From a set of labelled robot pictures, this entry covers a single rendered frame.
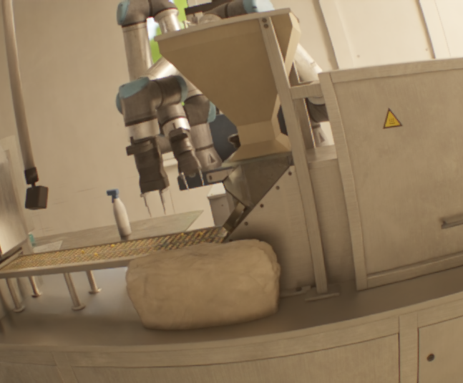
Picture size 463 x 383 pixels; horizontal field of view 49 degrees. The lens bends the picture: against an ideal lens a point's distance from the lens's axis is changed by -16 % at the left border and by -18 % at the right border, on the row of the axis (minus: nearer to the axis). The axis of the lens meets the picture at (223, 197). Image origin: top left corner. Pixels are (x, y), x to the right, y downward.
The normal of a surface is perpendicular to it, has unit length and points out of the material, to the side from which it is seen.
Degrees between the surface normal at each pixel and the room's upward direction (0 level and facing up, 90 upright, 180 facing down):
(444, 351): 90
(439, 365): 90
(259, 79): 114
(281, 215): 90
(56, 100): 90
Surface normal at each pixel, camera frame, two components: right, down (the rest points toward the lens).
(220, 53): -0.09, 0.60
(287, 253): -0.19, 0.23
